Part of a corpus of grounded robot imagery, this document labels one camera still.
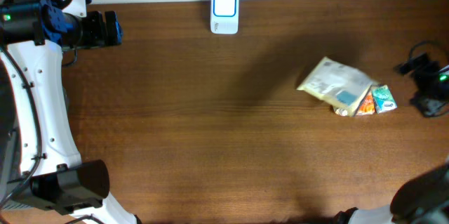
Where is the teal tissue pack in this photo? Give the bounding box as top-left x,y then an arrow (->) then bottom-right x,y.
371,85 -> 397,113

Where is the grey plastic mesh basket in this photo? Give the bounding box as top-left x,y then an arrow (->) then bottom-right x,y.
1,63 -> 20,202

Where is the white barcode scanner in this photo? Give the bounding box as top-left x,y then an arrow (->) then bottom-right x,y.
210,0 -> 240,34

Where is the orange tissue pack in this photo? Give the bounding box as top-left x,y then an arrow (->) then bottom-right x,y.
356,91 -> 375,116

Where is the right camera black cable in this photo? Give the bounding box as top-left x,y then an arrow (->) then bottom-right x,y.
408,40 -> 449,63

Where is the cream snack bag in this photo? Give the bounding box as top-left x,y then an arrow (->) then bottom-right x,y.
297,57 -> 378,117

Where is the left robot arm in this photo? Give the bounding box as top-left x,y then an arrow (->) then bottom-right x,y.
1,0 -> 140,224

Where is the green juice carton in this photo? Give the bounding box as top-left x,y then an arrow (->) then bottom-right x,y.
333,107 -> 350,117

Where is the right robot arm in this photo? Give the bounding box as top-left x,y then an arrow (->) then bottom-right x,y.
329,53 -> 448,224

